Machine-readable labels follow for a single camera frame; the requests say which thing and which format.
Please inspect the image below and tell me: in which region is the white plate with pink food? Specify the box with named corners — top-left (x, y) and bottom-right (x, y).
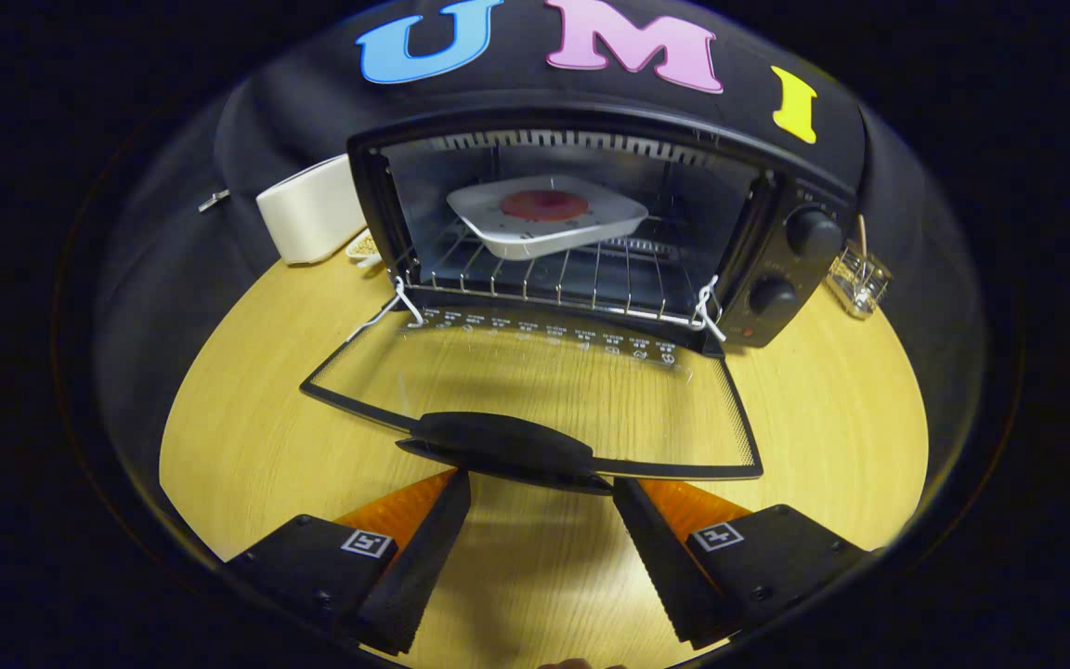
top-left (447, 175), bottom-right (649, 261)

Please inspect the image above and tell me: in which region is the white bread toaster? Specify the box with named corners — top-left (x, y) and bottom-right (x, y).
top-left (255, 153), bottom-right (369, 266)

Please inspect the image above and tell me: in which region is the metal wire holder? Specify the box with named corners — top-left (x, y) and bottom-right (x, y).
top-left (826, 240), bottom-right (894, 320)

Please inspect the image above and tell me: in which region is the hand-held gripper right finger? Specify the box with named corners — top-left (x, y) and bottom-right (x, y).
top-left (611, 477), bottom-right (870, 651)

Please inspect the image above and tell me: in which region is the white string tie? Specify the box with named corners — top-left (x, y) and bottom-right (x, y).
top-left (691, 275), bottom-right (727, 343)
top-left (346, 276), bottom-right (424, 343)

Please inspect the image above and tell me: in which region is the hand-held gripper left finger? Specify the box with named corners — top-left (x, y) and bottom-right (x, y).
top-left (224, 467), bottom-right (473, 656)

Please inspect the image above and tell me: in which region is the black toaster oven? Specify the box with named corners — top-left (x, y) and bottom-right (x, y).
top-left (300, 107), bottom-right (856, 495)

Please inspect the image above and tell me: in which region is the small white dish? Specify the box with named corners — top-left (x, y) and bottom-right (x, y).
top-left (346, 230), bottom-right (383, 269)

